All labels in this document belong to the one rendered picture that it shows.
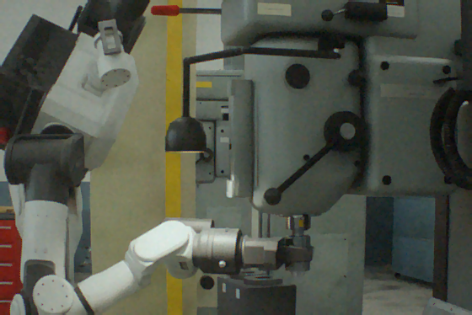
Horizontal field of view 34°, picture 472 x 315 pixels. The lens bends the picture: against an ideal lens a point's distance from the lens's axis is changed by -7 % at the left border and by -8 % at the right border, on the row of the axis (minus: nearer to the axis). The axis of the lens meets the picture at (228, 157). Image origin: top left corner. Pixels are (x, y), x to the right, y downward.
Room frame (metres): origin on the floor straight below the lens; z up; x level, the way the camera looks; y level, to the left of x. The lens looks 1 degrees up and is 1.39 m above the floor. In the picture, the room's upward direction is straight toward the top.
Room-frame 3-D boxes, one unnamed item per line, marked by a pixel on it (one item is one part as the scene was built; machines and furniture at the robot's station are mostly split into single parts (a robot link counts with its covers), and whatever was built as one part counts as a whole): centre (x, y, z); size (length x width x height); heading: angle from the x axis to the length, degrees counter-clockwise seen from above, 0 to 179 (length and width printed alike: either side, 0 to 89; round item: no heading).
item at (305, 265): (1.49, -0.13, 1.23); 0.05 x 0.05 x 0.06
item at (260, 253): (1.51, -0.04, 1.23); 0.13 x 0.12 x 0.10; 169
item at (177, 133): (1.42, 0.07, 1.45); 0.07 x 0.07 x 0.06
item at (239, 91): (1.47, -0.02, 1.45); 0.04 x 0.04 x 0.21; 12
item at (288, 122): (1.49, -0.13, 1.47); 0.21 x 0.19 x 0.32; 12
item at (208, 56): (1.35, 0.02, 1.58); 0.17 x 0.01 x 0.01; 36
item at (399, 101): (1.53, -0.32, 1.47); 0.24 x 0.19 x 0.26; 12
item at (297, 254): (1.46, -0.12, 1.23); 0.06 x 0.02 x 0.03; 79
